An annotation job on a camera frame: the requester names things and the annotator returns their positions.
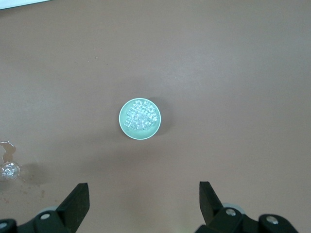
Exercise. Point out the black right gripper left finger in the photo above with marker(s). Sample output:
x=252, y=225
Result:
x=73, y=206

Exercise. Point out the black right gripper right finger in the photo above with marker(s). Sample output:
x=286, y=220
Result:
x=211, y=206

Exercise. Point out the clear wine glass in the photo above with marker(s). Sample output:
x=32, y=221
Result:
x=9, y=171

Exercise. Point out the mint green ceramic bowl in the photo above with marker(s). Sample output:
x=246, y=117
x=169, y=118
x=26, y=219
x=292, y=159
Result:
x=126, y=128

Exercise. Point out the brown table cover sheet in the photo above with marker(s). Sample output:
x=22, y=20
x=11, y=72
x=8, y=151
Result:
x=218, y=72

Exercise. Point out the white table border strip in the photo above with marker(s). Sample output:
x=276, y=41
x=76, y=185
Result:
x=14, y=3

